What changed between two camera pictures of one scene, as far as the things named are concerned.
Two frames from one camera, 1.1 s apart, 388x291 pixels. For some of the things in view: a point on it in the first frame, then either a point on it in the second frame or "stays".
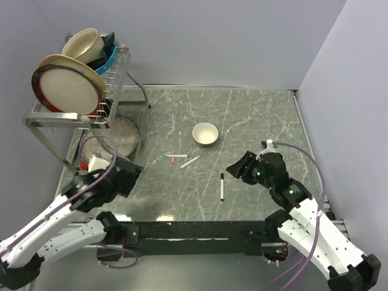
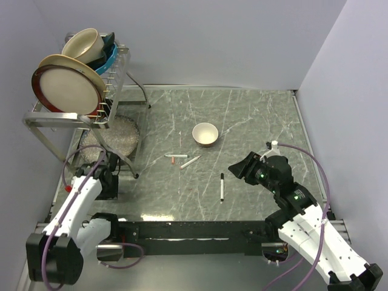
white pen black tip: [222, 187] stays
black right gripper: [237, 169] stays
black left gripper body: [125, 190] → [110, 190]
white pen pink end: [190, 161] stays
